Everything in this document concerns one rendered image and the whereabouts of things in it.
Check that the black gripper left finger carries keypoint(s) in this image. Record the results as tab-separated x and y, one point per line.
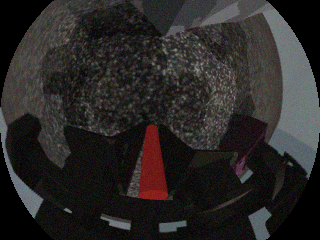
120	151

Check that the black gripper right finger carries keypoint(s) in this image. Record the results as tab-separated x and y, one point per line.
179	160

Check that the red peg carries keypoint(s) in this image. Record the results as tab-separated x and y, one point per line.
152	180

